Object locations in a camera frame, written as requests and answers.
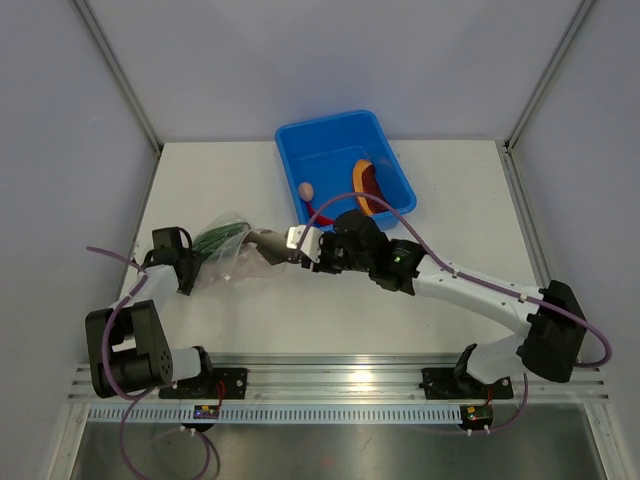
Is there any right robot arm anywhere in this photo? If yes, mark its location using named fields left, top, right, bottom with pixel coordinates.
left=292, top=210, right=586, bottom=399

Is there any aluminium mounting rail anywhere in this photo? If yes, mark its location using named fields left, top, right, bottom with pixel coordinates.
left=67, top=354, right=610, bottom=405

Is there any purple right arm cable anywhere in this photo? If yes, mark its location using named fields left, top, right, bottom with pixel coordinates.
left=304, top=193, right=614, bottom=369

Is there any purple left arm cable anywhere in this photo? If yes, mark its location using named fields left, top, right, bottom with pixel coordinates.
left=85, top=245, right=176, bottom=400

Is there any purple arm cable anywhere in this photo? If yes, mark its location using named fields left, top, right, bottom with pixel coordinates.
left=304, top=193, right=614, bottom=369
left=85, top=245, right=176, bottom=400

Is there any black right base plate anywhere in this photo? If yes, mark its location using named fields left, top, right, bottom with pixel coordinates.
left=419, top=367, right=514, bottom=400

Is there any aluminium frame post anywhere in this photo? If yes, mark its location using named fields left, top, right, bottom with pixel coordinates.
left=504, top=0, right=598, bottom=154
left=70, top=0, right=164, bottom=158

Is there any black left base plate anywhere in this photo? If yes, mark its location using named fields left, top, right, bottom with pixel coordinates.
left=158, top=367, right=248, bottom=400

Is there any red fake chili pepper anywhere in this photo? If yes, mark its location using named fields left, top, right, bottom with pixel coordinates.
left=305, top=201, right=334, bottom=227

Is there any left aluminium frame post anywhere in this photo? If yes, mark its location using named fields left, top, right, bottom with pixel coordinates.
left=70, top=0, right=164, bottom=158

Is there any fake steak slice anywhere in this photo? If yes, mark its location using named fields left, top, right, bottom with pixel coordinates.
left=352, top=159, right=387, bottom=216

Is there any grey fake fish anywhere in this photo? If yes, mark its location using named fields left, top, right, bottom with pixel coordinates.
left=243, top=229, right=293, bottom=266

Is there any clear zip top bag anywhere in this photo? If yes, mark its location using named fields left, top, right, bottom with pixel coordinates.
left=193, top=211, right=286, bottom=289

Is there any white slotted cable duct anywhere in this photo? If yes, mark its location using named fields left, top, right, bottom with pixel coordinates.
left=88, top=404, right=462, bottom=425

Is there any fake green onion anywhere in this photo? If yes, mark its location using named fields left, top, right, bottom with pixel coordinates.
left=192, top=222, right=249, bottom=258

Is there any right aluminium frame post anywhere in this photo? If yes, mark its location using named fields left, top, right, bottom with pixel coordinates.
left=504, top=0, right=598, bottom=154

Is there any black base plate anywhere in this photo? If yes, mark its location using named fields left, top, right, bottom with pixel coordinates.
left=158, top=367, right=248, bottom=400
left=419, top=367, right=514, bottom=400

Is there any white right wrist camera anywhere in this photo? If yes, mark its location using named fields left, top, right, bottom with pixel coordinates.
left=285, top=225, right=324, bottom=263

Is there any blue plastic bin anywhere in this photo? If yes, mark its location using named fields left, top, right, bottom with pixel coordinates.
left=275, top=110, right=417, bottom=224

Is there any fake egg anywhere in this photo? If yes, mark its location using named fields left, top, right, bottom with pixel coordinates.
left=298, top=182, right=314, bottom=202

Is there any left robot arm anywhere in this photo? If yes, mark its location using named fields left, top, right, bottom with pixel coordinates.
left=85, top=227, right=216, bottom=400

